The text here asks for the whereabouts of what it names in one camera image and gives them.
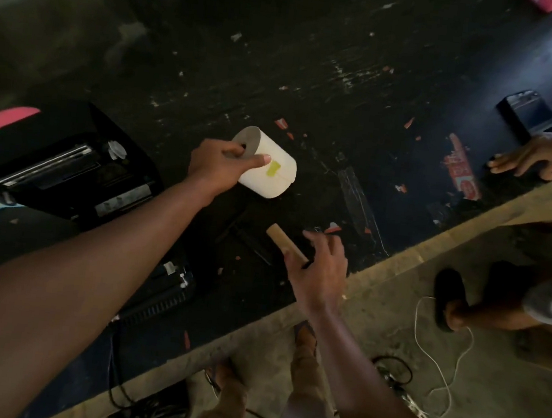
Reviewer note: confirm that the person's left hand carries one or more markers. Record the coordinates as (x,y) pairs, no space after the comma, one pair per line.
(214,165)

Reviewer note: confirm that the person's right hand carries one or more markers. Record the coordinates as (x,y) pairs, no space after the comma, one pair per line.
(320,277)

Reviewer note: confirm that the person's left thumb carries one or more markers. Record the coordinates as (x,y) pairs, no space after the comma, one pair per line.
(256,161)

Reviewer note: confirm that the person's right thumb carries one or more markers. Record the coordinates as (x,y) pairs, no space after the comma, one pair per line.
(293,267)

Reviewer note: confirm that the white paper roll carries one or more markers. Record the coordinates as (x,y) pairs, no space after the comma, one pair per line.
(270,181)

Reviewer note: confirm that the brown cardboard tube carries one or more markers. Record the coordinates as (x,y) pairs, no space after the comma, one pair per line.
(280,239)

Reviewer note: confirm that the person's left forearm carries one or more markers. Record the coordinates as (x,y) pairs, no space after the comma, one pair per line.
(65,292)

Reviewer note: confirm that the person's right forearm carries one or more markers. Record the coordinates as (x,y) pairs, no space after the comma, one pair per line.
(369,398)

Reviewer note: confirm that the clear tape strip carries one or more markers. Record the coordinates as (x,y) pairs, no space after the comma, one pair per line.
(360,210)

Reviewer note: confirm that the person's right leg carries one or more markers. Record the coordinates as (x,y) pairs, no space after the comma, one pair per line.
(307,381)

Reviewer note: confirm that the person's leg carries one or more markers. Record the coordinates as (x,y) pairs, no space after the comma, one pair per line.
(496,315)
(307,381)
(231,403)

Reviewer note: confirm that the person's left leg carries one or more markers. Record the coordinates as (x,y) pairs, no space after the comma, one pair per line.
(231,403)

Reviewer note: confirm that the black sandal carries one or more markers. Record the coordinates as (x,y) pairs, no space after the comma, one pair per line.
(446,293)

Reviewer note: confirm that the white power strip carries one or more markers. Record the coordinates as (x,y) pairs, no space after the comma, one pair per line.
(415,407)

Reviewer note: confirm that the red torn sticker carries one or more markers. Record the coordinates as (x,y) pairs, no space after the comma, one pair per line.
(459,171)

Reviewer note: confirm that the black label printer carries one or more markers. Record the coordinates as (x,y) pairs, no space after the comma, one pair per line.
(65,159)

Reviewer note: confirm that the black plastic bag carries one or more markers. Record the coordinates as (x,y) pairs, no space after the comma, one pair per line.
(151,414)

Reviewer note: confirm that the black phone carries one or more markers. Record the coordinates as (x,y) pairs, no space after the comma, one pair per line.
(527,115)

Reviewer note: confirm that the pink packet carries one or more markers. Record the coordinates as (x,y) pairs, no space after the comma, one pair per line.
(548,4)

